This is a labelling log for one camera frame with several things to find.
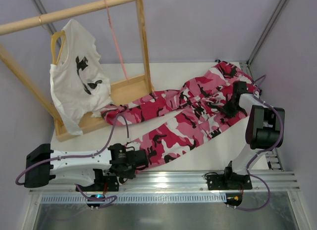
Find pink camouflage trousers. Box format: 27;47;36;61
101;61;259;168

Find pink wire hanger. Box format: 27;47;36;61
103;0;129;81

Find slotted grey cable duct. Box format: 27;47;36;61
40;192;226;204

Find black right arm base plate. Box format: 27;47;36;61
204;172;253;190

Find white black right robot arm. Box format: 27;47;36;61
222;82;285;189

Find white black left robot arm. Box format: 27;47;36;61
23;143;149;192

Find wooden clothes rack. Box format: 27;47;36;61
0;0;154;142

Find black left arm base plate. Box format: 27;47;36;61
80;176;119;192

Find white printed t-shirt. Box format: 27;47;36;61
50;19;112;136

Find yellow wooden hanger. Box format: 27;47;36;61
38;14;69;66

